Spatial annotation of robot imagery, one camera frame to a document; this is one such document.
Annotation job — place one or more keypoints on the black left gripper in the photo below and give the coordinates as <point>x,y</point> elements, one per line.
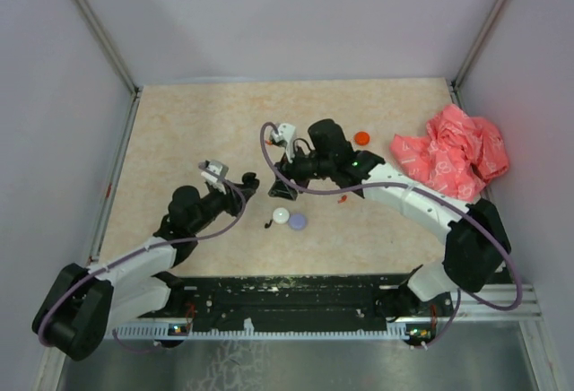
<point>233,201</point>

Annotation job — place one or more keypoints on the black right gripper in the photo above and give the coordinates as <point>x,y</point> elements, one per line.
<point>289,170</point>

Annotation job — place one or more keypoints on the white earbud charging case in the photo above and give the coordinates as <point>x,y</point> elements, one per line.
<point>281,215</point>

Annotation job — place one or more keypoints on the purple earbud charging case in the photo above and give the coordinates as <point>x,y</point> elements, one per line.
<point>298,221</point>

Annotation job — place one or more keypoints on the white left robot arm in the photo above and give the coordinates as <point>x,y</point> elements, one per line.
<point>84,304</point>

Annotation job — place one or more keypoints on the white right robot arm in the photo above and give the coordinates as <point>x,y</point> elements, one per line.
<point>475,241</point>

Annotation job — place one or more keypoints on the orange earbud charging case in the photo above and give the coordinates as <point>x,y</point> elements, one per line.
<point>361,138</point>

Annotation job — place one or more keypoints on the pink crumpled plastic bag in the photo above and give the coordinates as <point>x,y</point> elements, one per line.
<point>458,157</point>

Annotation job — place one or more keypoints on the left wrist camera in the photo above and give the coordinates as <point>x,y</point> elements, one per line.
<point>214,174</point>

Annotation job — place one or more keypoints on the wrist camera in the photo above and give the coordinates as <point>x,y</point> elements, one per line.
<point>284,136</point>
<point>214,174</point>

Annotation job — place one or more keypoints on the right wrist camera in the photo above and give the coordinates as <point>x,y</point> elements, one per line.
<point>284,136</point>

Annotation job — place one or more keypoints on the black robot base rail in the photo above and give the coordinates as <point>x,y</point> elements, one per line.
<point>313,307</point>

